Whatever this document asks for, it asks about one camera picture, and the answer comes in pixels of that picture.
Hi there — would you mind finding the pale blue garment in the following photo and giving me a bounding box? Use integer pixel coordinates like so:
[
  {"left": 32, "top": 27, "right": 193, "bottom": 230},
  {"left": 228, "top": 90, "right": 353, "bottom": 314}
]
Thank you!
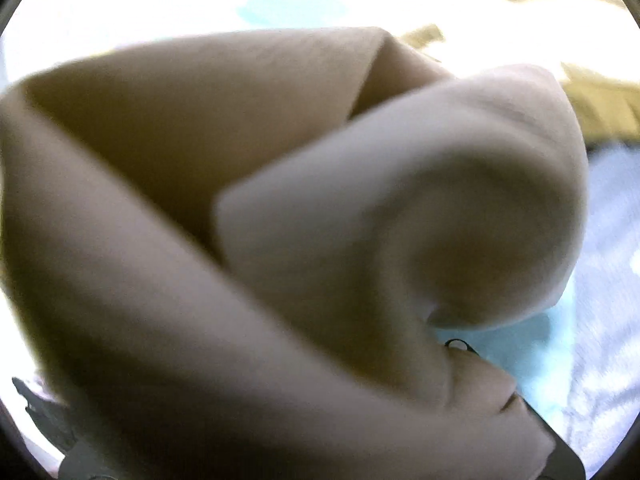
[{"left": 555, "top": 142, "right": 640, "bottom": 441}]

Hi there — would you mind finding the cream garment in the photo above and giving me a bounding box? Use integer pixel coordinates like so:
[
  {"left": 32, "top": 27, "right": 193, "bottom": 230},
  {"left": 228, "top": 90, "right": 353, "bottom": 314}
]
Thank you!
[{"left": 400, "top": 0, "right": 640, "bottom": 146}]

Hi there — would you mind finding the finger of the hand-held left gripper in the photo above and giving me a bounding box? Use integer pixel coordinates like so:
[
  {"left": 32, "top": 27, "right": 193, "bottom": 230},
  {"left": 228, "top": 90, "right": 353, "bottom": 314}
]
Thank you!
[{"left": 12, "top": 376, "right": 81, "bottom": 456}]

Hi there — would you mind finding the pink garment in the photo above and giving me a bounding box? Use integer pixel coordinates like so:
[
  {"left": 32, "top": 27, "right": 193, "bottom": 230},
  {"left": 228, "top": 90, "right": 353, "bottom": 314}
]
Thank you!
[{"left": 0, "top": 26, "right": 590, "bottom": 480}]

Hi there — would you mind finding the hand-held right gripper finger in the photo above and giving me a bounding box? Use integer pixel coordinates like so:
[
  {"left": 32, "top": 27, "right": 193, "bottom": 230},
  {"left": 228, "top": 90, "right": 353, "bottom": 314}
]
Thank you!
[{"left": 444, "top": 338, "right": 587, "bottom": 480}]

